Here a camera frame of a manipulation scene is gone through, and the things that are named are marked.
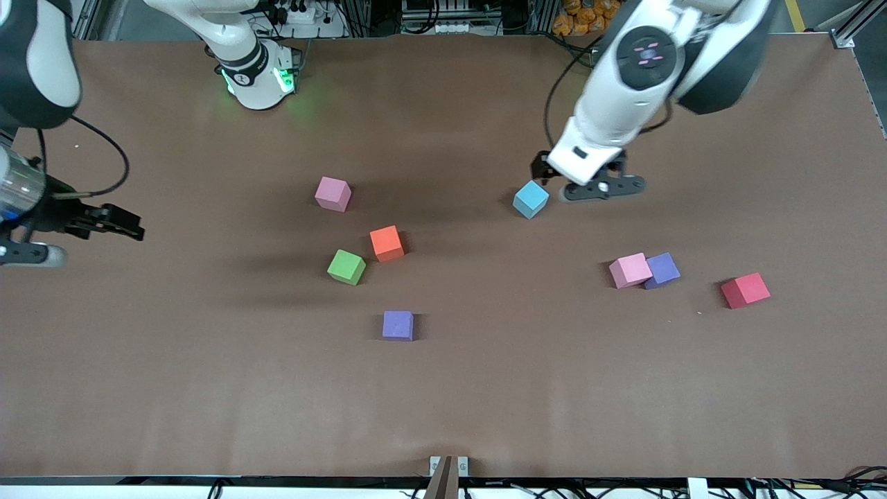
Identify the white electronics box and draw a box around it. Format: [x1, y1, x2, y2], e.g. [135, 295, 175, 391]
[401, 0, 489, 35]

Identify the orange foam cube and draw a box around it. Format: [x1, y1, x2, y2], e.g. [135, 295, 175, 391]
[369, 225, 405, 263]

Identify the aluminium frame profile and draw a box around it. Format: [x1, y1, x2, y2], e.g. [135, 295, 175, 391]
[69, 0, 115, 40]
[829, 0, 887, 51]

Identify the red foam cube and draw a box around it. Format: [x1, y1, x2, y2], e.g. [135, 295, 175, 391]
[721, 272, 771, 310]

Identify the brown table cover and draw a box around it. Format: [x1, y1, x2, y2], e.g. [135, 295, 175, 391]
[0, 31, 887, 480]

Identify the pink foam cube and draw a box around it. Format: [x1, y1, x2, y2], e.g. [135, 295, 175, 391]
[609, 253, 653, 289]
[315, 176, 352, 213]

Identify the purple foam cube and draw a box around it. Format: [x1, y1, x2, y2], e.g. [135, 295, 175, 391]
[644, 252, 681, 290]
[382, 310, 414, 342]

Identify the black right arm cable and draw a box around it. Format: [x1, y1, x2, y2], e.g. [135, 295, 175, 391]
[42, 114, 131, 200]

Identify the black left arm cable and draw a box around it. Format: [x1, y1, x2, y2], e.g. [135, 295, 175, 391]
[544, 35, 605, 152]

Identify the orange mesh bag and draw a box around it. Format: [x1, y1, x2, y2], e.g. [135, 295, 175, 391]
[552, 0, 624, 37]

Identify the green foam cube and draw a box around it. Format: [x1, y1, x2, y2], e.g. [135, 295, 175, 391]
[327, 249, 367, 286]

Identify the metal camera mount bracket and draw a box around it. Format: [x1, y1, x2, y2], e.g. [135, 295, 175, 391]
[429, 455, 469, 499]

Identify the blue foam cube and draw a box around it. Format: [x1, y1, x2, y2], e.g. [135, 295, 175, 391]
[513, 180, 550, 220]

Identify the black cable bundle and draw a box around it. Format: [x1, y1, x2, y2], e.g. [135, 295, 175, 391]
[745, 466, 887, 499]

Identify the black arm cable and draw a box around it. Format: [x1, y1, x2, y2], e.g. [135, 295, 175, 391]
[544, 35, 605, 152]
[42, 114, 131, 200]

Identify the white power strip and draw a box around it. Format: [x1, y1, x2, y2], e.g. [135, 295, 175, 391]
[281, 2, 321, 26]

